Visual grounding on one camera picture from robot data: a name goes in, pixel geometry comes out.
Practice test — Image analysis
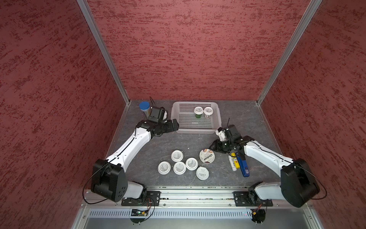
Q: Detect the white glue stick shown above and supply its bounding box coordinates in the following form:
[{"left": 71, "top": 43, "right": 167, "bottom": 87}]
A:
[{"left": 228, "top": 155, "right": 237, "bottom": 171}]

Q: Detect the left aluminium corner post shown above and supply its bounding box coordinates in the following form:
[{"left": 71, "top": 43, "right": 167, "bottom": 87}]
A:
[{"left": 77, "top": 0, "right": 130, "bottom": 105}]

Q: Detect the aluminium front rail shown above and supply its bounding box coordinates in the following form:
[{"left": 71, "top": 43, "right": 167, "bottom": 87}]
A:
[{"left": 81, "top": 187, "right": 314, "bottom": 209}]

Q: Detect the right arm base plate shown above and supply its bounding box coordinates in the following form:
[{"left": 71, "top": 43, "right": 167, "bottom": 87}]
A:
[{"left": 233, "top": 191, "right": 273, "bottom": 207}]

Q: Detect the yellow glue stick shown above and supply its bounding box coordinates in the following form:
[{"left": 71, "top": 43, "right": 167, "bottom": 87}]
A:
[{"left": 231, "top": 153, "right": 240, "bottom": 169}]

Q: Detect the left green circuit board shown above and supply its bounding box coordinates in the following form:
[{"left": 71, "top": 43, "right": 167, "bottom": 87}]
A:
[{"left": 131, "top": 209, "right": 149, "bottom": 217}]

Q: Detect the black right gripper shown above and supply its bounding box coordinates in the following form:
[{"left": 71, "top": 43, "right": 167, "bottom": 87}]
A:
[{"left": 208, "top": 138, "right": 234, "bottom": 153}]

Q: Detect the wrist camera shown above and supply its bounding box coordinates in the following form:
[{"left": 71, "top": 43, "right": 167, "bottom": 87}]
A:
[
  {"left": 215, "top": 125, "right": 242, "bottom": 142},
  {"left": 148, "top": 107, "right": 168, "bottom": 123}
]

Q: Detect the brown chocolate yogurt cup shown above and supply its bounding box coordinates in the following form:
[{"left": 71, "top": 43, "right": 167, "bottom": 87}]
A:
[{"left": 199, "top": 149, "right": 215, "bottom": 164}]

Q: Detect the right black connector board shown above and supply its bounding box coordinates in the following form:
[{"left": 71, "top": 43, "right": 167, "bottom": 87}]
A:
[{"left": 252, "top": 210, "right": 266, "bottom": 224}]

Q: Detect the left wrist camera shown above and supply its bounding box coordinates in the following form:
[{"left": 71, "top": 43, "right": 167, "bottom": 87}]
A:
[{"left": 148, "top": 107, "right": 168, "bottom": 123}]

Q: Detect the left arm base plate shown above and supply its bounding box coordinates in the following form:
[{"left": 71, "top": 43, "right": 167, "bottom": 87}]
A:
[{"left": 121, "top": 191, "right": 161, "bottom": 207}]

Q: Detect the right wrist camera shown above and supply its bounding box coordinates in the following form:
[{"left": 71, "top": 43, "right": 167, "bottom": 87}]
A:
[{"left": 215, "top": 125, "right": 242, "bottom": 142}]

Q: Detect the white yogurt cup front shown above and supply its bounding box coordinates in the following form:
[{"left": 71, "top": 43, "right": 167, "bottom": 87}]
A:
[{"left": 196, "top": 167, "right": 209, "bottom": 180}]

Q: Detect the white perforated plastic basket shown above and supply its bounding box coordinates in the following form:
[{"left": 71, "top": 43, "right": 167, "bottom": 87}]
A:
[{"left": 171, "top": 101, "right": 222, "bottom": 134}]

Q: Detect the blue-lidded clear tube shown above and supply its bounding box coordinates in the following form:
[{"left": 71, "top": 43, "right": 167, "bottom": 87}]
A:
[{"left": 139, "top": 101, "right": 152, "bottom": 119}]

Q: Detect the white yogurt cup green label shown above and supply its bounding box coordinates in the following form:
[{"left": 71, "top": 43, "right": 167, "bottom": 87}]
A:
[{"left": 194, "top": 106, "right": 204, "bottom": 119}]

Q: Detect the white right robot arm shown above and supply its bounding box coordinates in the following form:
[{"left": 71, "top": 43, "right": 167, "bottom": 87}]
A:
[{"left": 209, "top": 136, "right": 320, "bottom": 208}]

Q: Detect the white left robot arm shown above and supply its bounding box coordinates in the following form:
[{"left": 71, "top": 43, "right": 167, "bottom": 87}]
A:
[{"left": 91, "top": 119, "right": 179, "bottom": 202}]

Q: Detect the aluminium corner post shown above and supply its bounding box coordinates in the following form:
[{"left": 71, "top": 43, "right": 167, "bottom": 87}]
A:
[
  {"left": 77, "top": 0, "right": 130, "bottom": 105},
  {"left": 256, "top": 0, "right": 322, "bottom": 106}
]

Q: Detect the right aluminium corner post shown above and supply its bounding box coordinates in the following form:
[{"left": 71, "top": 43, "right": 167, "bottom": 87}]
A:
[{"left": 256, "top": 0, "right": 322, "bottom": 106}]

